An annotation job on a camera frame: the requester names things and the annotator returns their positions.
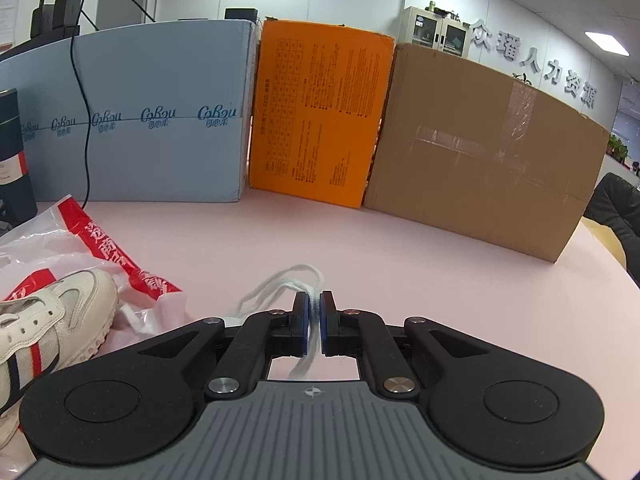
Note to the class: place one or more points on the black office chair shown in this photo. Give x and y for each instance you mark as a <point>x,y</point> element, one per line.
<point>615,204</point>

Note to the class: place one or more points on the black power strip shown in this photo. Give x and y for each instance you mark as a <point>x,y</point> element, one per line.
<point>61,16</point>

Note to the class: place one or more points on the orange cardboard box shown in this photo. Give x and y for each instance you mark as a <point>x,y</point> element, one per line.
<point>320,93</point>

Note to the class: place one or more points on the light blue cardboard box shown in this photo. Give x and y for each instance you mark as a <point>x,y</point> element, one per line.
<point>149,113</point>

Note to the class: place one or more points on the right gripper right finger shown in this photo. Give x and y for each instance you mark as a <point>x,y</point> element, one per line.
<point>381,351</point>

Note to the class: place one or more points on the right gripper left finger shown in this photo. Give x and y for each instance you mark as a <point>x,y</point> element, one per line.
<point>247,351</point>

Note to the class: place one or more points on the beige wall cabinet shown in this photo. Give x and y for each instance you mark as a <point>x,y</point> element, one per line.
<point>435,30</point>

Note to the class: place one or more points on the dark blue thermos bottle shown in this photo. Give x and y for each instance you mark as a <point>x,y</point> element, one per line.
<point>18,204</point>

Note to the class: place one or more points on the white sneaker with stripes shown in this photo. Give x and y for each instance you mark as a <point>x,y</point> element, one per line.
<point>61,325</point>

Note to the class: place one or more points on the brown cardboard box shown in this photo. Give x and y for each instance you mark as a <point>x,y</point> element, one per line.
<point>470,150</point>

